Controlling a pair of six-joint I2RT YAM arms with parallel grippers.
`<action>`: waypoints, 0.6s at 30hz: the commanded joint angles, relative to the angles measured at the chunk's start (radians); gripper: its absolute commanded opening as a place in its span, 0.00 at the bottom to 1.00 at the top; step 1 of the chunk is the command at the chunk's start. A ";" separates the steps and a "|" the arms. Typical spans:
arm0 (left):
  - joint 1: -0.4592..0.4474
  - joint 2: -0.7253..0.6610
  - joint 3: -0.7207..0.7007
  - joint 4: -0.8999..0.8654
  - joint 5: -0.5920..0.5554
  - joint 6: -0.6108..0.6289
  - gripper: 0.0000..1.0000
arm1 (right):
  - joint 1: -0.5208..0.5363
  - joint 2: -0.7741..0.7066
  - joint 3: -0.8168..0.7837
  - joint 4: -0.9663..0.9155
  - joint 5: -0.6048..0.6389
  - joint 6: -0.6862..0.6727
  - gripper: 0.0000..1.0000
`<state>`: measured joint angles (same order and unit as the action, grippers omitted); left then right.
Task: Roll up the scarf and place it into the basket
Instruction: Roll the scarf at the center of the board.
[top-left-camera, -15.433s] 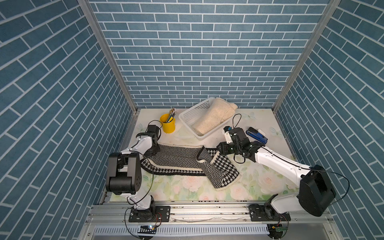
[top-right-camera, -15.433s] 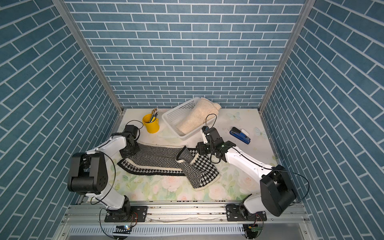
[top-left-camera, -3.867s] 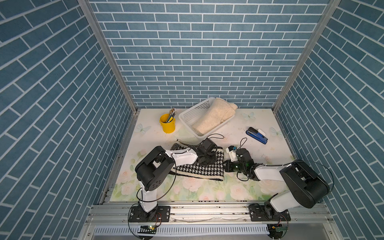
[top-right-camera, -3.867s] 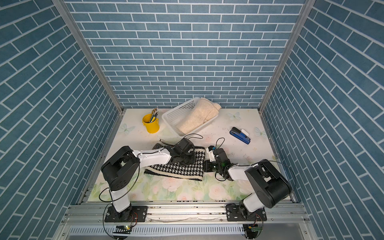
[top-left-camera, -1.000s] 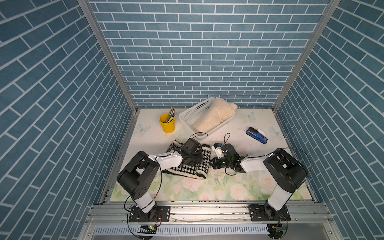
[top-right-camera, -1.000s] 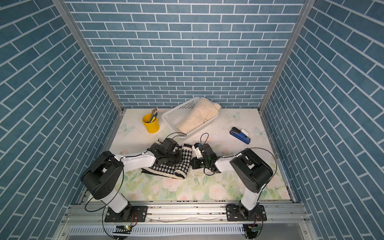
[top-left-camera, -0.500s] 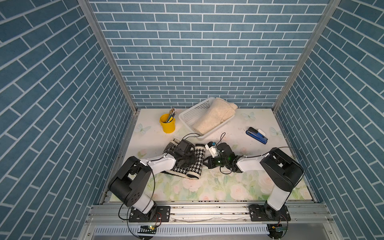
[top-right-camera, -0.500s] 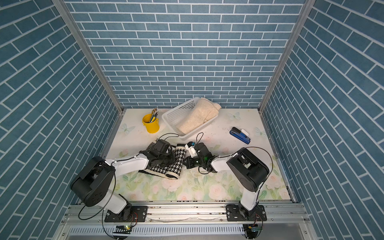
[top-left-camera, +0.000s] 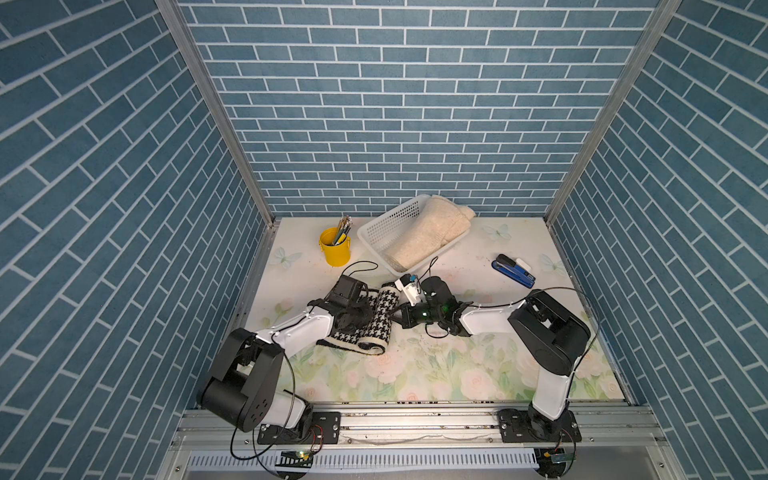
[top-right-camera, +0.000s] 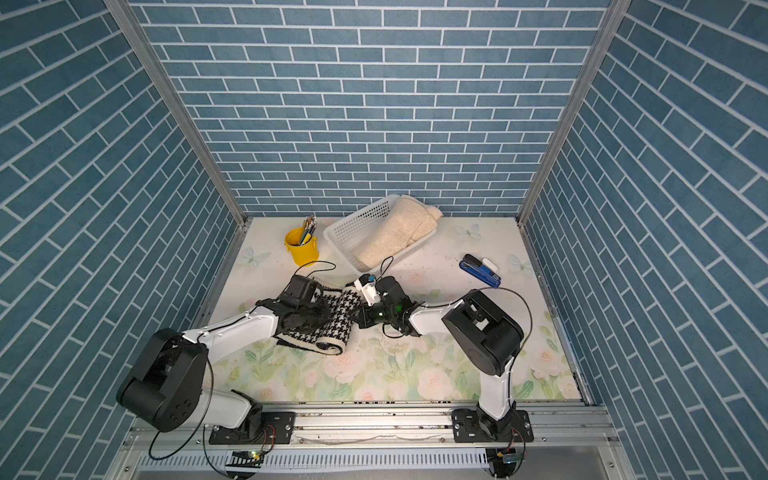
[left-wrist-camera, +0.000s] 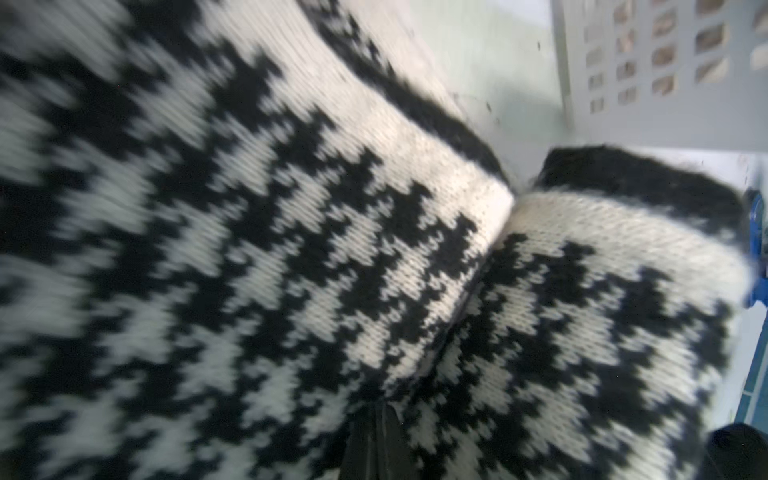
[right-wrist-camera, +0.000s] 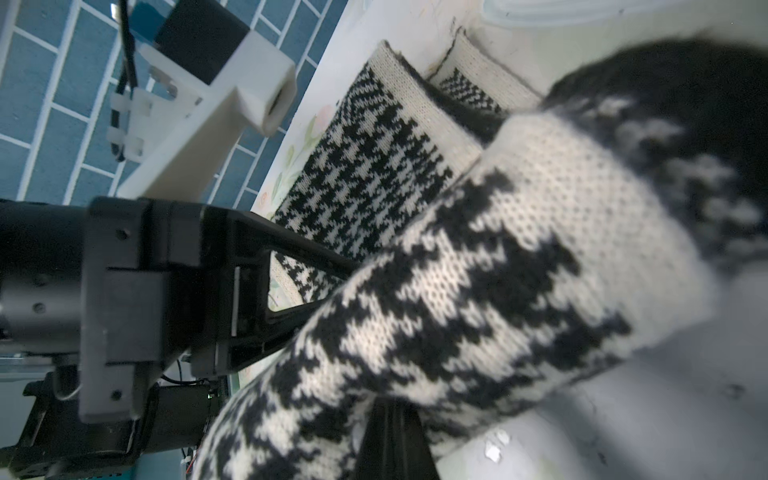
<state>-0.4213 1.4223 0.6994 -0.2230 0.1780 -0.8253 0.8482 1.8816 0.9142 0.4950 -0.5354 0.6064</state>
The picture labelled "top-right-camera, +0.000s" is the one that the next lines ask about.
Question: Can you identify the beige knitted scarf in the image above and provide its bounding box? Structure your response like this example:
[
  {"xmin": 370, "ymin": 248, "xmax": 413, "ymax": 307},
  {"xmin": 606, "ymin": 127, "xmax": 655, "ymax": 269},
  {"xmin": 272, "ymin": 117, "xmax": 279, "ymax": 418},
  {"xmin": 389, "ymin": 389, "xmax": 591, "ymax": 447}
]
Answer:
[{"xmin": 353, "ymin": 195, "xmax": 443, "ymax": 269}]

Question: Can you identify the black white patterned cloth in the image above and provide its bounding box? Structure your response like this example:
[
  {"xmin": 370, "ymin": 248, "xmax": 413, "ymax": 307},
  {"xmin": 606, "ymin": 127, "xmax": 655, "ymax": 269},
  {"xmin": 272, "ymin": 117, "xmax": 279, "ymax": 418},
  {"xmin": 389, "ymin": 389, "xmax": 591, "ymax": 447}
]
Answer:
[{"xmin": 276, "ymin": 287, "xmax": 362, "ymax": 356}]

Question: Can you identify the aluminium front rail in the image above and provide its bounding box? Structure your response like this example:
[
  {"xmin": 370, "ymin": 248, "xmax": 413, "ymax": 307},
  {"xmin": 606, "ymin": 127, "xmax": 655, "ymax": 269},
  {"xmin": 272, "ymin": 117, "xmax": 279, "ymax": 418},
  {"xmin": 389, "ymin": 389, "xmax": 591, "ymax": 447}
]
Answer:
[{"xmin": 120, "ymin": 402, "xmax": 620, "ymax": 456}]

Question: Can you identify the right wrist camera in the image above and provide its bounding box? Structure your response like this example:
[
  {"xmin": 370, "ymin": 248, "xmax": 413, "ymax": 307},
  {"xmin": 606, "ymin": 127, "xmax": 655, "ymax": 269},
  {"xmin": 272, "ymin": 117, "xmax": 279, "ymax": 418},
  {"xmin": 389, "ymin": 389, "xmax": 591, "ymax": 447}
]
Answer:
[{"xmin": 353, "ymin": 273, "xmax": 381, "ymax": 306}]

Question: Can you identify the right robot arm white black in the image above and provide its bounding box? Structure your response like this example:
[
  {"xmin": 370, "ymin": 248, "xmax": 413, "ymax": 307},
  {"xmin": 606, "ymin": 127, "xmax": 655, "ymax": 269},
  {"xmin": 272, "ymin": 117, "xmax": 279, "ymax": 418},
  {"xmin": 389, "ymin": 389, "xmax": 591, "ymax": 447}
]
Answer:
[{"xmin": 349, "ymin": 274, "xmax": 525, "ymax": 440}]

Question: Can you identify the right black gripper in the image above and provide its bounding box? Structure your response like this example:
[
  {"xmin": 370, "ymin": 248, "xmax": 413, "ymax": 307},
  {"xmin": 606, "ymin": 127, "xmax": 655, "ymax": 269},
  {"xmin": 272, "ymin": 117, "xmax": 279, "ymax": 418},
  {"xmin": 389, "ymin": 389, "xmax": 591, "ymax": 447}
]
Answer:
[{"xmin": 348, "ymin": 303, "xmax": 400, "ymax": 330}]

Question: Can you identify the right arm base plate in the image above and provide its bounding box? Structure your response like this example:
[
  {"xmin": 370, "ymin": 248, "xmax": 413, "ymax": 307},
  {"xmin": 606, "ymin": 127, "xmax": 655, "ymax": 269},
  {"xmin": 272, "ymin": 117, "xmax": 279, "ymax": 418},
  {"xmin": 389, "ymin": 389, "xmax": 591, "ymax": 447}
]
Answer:
[{"xmin": 451, "ymin": 408, "xmax": 534, "ymax": 443}]

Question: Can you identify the floral table mat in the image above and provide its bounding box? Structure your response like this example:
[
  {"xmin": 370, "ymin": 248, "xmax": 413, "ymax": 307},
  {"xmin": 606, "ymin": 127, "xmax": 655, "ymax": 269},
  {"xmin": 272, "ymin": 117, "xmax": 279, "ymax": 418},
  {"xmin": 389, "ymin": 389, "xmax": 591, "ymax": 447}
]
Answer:
[{"xmin": 210, "ymin": 217, "xmax": 580, "ymax": 403}]

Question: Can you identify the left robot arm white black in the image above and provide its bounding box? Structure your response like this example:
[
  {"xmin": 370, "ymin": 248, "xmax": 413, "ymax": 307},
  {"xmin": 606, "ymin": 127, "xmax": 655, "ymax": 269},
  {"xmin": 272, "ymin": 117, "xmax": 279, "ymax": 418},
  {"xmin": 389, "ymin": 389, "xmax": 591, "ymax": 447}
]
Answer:
[{"xmin": 116, "ymin": 275, "xmax": 331, "ymax": 440}]

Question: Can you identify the yellow cup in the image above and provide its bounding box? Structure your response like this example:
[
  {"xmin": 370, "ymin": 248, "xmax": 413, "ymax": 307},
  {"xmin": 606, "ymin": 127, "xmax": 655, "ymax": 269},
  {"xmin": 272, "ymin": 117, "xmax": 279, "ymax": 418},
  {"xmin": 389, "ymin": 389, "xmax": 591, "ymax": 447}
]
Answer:
[{"xmin": 284, "ymin": 228, "xmax": 319, "ymax": 266}]

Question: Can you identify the white plastic mesh basket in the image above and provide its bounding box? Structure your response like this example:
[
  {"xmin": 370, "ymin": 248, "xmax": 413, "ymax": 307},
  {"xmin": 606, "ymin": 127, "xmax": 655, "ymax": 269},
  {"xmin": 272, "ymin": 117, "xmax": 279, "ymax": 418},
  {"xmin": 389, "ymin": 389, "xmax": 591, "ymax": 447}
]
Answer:
[{"xmin": 323, "ymin": 195, "xmax": 437, "ymax": 274}]

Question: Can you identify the small white box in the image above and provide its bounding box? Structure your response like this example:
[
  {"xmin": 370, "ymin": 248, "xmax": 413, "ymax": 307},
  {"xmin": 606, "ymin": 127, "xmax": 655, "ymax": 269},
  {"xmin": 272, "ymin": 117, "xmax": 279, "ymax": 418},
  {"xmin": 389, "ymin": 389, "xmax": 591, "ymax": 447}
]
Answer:
[{"xmin": 482, "ymin": 258, "xmax": 499, "ymax": 272}]

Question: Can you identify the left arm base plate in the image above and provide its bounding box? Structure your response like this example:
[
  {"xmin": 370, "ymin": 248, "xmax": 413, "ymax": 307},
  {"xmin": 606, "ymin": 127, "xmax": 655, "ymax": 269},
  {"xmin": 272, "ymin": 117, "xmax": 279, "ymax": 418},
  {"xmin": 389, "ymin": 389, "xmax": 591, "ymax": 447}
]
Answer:
[{"xmin": 208, "ymin": 411, "xmax": 296, "ymax": 446}]

